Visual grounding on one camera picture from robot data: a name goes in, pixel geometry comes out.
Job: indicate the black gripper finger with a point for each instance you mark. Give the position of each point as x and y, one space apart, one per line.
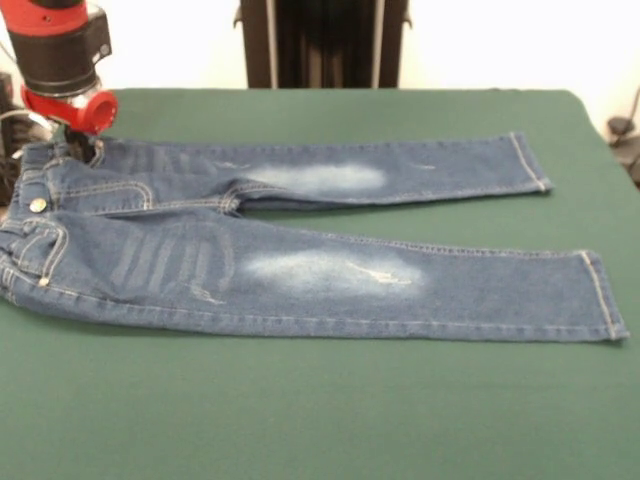
92 150
75 145

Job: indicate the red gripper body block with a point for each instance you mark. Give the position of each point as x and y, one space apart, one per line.
85 112

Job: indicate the blue denim jeans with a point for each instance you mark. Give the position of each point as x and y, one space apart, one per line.
300 260

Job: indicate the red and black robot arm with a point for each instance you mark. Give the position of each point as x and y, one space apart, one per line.
55 45

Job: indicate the dark green table cloth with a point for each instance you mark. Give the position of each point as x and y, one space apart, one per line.
300 425

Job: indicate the black round stand base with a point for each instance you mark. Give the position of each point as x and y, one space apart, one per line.
620 125

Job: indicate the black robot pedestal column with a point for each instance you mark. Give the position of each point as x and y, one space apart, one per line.
325 40

